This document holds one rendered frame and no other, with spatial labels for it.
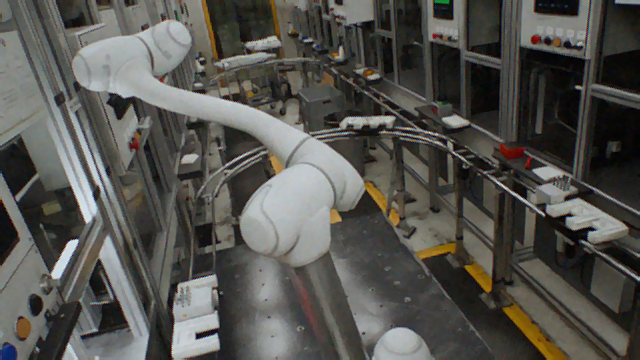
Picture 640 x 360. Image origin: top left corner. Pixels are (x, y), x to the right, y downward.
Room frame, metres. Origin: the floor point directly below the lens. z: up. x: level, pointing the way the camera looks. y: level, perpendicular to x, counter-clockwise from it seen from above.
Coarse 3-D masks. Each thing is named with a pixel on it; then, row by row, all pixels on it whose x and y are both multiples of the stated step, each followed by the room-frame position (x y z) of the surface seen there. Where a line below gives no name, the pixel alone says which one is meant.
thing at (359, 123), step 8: (344, 120) 3.09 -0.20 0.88; (352, 120) 3.07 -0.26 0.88; (360, 120) 3.04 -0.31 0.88; (368, 120) 3.02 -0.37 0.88; (376, 120) 2.99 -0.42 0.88; (384, 120) 2.98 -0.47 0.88; (392, 120) 2.94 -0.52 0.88; (344, 128) 3.01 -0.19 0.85; (360, 128) 2.97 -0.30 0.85; (368, 128) 2.98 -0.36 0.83; (376, 128) 2.95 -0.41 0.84
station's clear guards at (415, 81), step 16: (384, 0) 3.98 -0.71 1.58; (400, 0) 3.63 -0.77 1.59; (416, 0) 3.34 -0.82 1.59; (384, 16) 4.01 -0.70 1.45; (400, 16) 3.65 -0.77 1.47; (416, 16) 3.35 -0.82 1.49; (368, 32) 4.48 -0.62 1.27; (400, 32) 3.67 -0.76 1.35; (416, 32) 3.37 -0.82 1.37; (368, 48) 4.52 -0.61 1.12; (400, 48) 3.69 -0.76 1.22; (416, 48) 3.38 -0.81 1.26; (368, 64) 4.57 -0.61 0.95; (400, 64) 3.71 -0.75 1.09; (416, 64) 3.39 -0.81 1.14; (400, 80) 3.73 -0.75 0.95; (416, 80) 3.41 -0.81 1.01
